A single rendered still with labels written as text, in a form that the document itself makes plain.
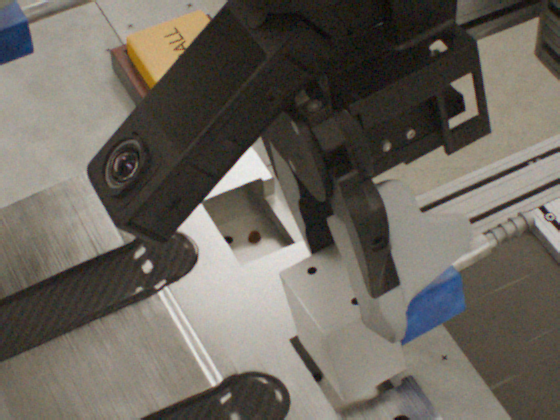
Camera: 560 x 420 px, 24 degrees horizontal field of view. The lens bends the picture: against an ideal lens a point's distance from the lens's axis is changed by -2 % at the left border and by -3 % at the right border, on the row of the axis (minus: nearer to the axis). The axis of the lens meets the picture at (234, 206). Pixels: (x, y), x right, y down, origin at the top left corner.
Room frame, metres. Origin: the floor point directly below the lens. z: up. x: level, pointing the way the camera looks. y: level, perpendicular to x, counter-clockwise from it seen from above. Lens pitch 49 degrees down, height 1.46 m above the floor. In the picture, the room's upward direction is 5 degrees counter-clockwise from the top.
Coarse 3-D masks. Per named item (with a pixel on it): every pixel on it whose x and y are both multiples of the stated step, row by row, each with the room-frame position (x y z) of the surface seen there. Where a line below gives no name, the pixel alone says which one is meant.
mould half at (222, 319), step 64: (64, 192) 0.52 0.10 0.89; (0, 256) 0.48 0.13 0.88; (64, 256) 0.47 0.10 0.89; (128, 320) 0.42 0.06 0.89; (192, 320) 0.42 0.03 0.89; (256, 320) 0.42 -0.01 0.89; (0, 384) 0.39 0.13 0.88; (64, 384) 0.39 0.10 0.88; (128, 384) 0.38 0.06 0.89; (192, 384) 0.38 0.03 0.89
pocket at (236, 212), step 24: (240, 192) 0.51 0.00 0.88; (264, 192) 0.51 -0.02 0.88; (216, 216) 0.51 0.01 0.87; (240, 216) 0.51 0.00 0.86; (264, 216) 0.51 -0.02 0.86; (288, 216) 0.50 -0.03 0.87; (240, 240) 0.49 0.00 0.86; (264, 240) 0.49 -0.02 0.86; (288, 240) 0.49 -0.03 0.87; (240, 264) 0.48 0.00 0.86
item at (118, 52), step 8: (208, 16) 0.74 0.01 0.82; (112, 48) 0.72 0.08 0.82; (120, 48) 0.72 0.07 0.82; (120, 56) 0.71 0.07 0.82; (120, 64) 0.70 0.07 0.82; (128, 64) 0.70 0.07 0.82; (128, 72) 0.69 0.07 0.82; (136, 72) 0.69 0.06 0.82; (136, 80) 0.68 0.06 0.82; (136, 88) 0.67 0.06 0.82; (144, 88) 0.67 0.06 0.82
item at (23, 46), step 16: (16, 0) 0.63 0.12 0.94; (48, 0) 0.64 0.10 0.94; (64, 0) 0.64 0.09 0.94; (80, 0) 0.64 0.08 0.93; (96, 0) 0.64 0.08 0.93; (0, 16) 0.61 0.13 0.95; (16, 16) 0.61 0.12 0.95; (32, 16) 0.63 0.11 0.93; (48, 16) 0.63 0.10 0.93; (0, 32) 0.60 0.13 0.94; (16, 32) 0.61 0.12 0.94; (0, 48) 0.60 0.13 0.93; (16, 48) 0.60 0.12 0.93; (32, 48) 0.61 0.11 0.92; (0, 64) 0.60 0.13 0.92
